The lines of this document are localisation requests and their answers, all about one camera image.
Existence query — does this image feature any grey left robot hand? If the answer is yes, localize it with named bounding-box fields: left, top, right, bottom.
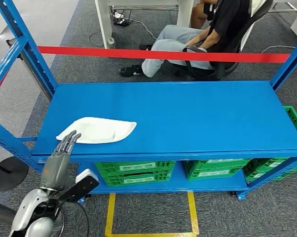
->
left=40, top=129, right=82, bottom=193

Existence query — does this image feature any white plastic mirror cover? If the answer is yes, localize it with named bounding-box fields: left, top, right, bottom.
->
left=56, top=117, right=137, bottom=145

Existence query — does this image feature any blue metal shelf rack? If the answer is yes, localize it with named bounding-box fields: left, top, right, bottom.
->
left=0, top=0, right=297, bottom=201

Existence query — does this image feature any black stanchion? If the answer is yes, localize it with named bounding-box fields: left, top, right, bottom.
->
left=0, top=156, right=29, bottom=193

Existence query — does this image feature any green plastic crate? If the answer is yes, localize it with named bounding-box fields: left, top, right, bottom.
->
left=283, top=105, right=297, bottom=145
left=186, top=167, right=243, bottom=182
left=242, top=158, right=290, bottom=183
left=95, top=160, right=176, bottom=175
left=183, top=158, right=251, bottom=173
left=271, top=161, right=297, bottom=181
left=102, top=170, right=175, bottom=188

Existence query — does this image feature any grey stanchion pole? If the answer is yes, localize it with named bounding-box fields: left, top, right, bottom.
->
left=5, top=39, right=53, bottom=103

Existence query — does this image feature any long red barrier belt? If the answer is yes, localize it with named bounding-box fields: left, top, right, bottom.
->
left=37, top=45, right=297, bottom=64

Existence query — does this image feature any black and white power strip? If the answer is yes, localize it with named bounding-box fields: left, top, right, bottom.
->
left=112, top=11, right=132, bottom=27

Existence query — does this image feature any black office chair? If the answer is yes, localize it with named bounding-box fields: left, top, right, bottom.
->
left=172, top=0, right=274, bottom=82

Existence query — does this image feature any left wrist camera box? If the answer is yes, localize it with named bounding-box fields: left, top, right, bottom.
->
left=57, top=168, right=100, bottom=203

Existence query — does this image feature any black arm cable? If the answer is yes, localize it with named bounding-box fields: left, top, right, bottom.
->
left=64, top=201, right=90, bottom=237

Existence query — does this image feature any white floor cable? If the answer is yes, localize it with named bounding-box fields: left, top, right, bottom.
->
left=130, top=19, right=158, bottom=40
left=262, top=45, right=296, bottom=54

